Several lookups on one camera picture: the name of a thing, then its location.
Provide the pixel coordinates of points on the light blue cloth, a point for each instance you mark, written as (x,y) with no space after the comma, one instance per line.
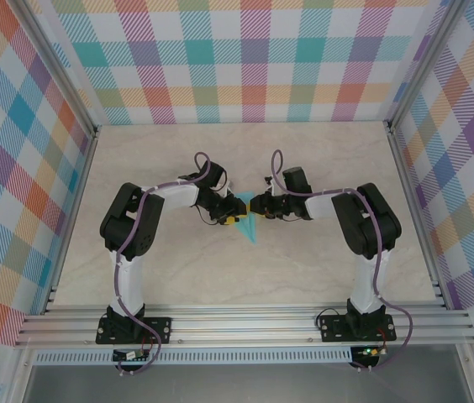
(249,231)

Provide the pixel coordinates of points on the right white camera bracket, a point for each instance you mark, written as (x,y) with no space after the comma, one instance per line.
(268,181)

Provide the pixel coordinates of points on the aluminium frame post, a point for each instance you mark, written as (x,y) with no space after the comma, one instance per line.
(58,69)
(424,63)

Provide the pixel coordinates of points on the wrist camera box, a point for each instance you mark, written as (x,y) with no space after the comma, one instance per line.
(260,205)
(233,206)

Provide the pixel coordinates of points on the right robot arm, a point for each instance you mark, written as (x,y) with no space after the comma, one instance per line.
(354,226)

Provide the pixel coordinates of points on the left white camera bracket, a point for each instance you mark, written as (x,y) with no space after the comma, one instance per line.
(228,188)

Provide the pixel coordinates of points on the aluminium side rail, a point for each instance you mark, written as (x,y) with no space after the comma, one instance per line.
(85,168)
(407,180)

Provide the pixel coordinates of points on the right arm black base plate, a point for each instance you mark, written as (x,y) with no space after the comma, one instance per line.
(331,327)

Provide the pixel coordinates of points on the white camera bracket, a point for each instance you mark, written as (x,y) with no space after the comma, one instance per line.
(268,181)
(228,188)

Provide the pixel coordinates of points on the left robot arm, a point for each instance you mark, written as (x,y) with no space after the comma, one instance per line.
(153,231)

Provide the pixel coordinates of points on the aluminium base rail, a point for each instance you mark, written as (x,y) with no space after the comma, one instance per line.
(241,327)

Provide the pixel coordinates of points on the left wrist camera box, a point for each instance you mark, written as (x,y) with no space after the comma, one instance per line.
(233,206)

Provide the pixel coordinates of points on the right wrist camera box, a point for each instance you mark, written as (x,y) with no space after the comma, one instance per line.
(260,205)

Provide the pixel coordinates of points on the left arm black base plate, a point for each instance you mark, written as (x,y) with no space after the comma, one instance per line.
(161,325)

